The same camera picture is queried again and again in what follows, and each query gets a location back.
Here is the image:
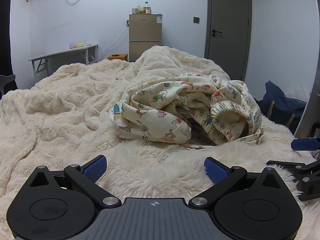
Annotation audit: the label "orange flat box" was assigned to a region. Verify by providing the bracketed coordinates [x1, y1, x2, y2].
[107, 53, 128, 61]

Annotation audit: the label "grey room door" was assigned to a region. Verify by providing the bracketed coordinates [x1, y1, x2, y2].
[204, 0, 252, 82]

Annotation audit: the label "dark curtain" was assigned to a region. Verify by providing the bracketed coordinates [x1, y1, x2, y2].
[0, 0, 13, 77]

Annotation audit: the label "clear plastic bag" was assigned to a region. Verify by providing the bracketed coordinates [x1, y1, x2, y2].
[293, 83, 312, 103]

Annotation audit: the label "grey chair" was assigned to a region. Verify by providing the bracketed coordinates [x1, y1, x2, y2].
[0, 74, 17, 96]

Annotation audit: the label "beige two-door fridge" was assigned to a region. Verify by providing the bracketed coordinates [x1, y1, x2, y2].
[128, 14, 163, 62]

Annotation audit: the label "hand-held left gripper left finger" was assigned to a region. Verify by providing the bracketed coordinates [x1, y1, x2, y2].
[29, 155, 121, 208]

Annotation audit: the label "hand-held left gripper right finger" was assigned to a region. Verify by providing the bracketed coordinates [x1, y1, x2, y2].
[188, 156, 288, 208]

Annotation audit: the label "fridge power cable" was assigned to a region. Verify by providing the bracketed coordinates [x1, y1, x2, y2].
[101, 21, 130, 58]

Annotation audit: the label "fluffy cream blanket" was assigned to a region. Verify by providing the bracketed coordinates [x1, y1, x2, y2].
[0, 45, 320, 240]

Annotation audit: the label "cartoon print cream pants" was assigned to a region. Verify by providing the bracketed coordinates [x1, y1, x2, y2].
[109, 73, 263, 151]

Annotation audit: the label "dark blue bag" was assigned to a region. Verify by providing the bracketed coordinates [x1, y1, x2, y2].
[260, 81, 308, 127]

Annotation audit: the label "white folding table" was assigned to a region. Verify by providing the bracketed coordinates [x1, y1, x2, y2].
[28, 44, 99, 82]

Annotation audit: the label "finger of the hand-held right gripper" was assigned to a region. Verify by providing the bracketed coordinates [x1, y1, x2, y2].
[266, 159, 320, 202]
[291, 137, 320, 152]

